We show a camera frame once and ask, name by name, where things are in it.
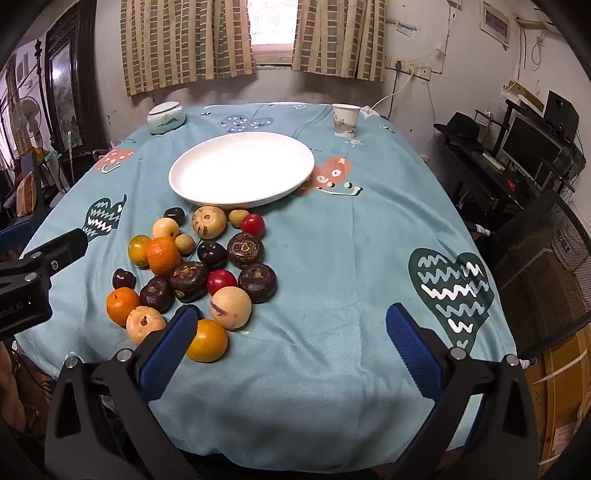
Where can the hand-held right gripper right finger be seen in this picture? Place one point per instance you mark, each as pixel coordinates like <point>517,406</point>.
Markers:
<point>411,346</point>

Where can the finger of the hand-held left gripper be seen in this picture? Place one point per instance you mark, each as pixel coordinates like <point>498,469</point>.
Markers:
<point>13,236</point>
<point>60,249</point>

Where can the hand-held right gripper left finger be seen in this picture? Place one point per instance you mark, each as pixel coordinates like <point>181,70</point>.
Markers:
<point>168,350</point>

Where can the beige peeled water chestnut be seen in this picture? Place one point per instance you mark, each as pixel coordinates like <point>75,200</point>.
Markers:
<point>144,323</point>
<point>165,228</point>
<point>209,222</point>
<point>231,307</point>

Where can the orange yellow tomato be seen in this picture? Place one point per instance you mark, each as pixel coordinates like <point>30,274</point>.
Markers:
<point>208,341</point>

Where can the orange mandarin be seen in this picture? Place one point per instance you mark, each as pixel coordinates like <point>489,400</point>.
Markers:
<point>163,255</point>
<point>123,306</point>

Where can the dark red cherry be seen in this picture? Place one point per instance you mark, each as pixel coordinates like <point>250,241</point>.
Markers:
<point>174,215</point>
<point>124,278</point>

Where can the red cherry tomato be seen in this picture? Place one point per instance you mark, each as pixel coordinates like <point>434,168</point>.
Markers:
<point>221,282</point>
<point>253,225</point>

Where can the white round plate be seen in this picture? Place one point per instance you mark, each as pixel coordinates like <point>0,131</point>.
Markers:
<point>240,166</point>

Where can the orange cushion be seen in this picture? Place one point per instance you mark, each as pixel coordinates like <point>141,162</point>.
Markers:
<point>26,196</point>

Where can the small tan longan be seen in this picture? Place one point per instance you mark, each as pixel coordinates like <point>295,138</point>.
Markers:
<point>185,243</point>
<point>238,218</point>

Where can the light blue printed tablecloth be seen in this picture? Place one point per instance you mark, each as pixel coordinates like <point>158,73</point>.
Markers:
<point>323,277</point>

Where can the standing fan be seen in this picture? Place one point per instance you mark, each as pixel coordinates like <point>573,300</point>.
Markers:
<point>27,113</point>

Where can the cardboard box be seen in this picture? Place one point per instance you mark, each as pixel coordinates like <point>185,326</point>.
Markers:
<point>558,392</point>

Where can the black mesh office chair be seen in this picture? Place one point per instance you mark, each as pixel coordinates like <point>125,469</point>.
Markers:
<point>545,267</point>

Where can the dark wooden cabinet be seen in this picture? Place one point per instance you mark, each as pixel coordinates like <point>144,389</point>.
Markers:
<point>87,92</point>

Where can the white green ceramic bowl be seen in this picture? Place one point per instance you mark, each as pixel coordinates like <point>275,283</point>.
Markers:
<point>166,117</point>

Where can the black desk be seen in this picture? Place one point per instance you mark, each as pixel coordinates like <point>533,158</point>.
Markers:
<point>480,180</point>

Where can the black hat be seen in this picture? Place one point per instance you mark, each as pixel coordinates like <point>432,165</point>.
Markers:
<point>461,129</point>

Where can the black computer monitor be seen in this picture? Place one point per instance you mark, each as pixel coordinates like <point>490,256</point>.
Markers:
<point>526,143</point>

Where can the white paper cup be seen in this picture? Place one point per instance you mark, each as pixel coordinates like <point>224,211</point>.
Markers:
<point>346,120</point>

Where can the beige checked curtain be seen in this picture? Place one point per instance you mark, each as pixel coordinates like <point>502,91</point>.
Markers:
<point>184,41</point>
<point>341,37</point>

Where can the black speaker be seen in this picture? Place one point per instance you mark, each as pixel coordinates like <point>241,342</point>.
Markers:
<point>561,113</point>

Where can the bright window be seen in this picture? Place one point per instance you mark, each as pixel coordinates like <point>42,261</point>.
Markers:
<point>272,21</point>

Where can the white wall outlet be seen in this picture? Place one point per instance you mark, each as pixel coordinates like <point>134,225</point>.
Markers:
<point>422,70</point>

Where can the framed wall sign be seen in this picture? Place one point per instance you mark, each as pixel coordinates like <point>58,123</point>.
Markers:
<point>494,21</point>

